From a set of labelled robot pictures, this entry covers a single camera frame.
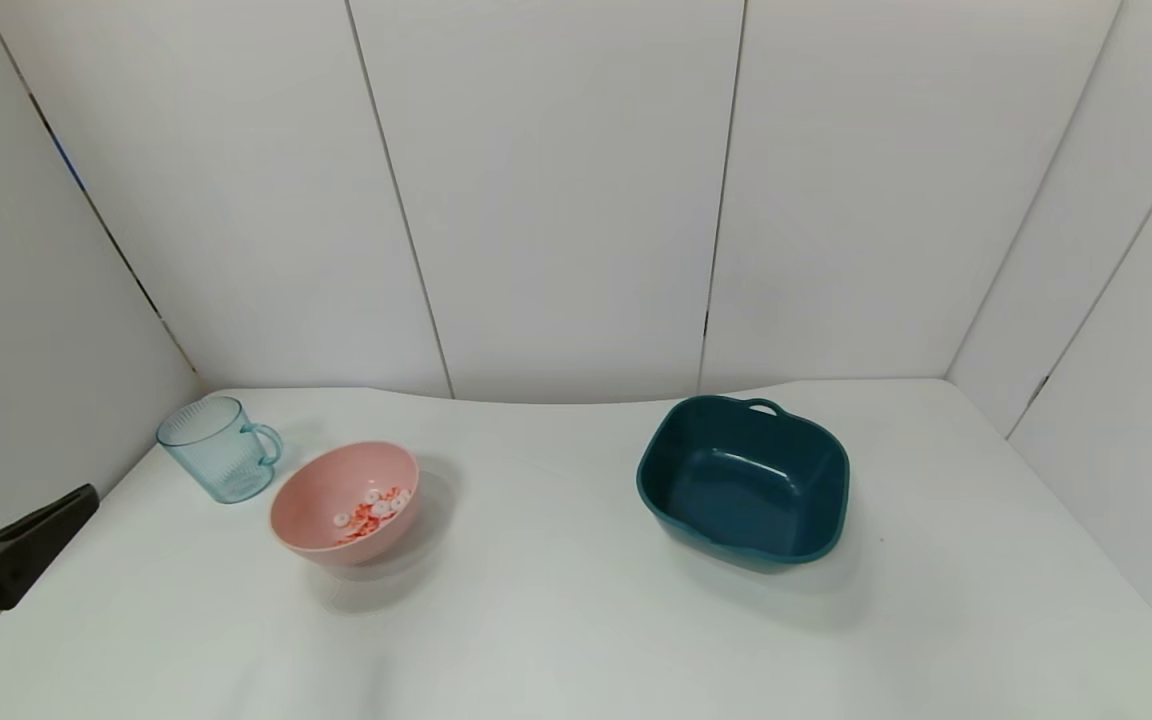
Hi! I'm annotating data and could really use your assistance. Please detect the clear blue ribbed cup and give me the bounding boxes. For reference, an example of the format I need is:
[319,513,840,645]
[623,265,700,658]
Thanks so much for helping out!
[156,396,284,504]

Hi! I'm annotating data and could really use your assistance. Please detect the red and white solid pieces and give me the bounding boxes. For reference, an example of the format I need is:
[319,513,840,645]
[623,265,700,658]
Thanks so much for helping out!
[333,486,412,546]

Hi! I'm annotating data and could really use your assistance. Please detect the pink plastic bowl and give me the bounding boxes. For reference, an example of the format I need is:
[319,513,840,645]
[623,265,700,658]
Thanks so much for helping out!
[269,441,422,567]

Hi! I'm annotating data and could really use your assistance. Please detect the dark teal plastic basin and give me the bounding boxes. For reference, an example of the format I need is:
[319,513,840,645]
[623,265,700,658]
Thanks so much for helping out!
[636,395,851,574]

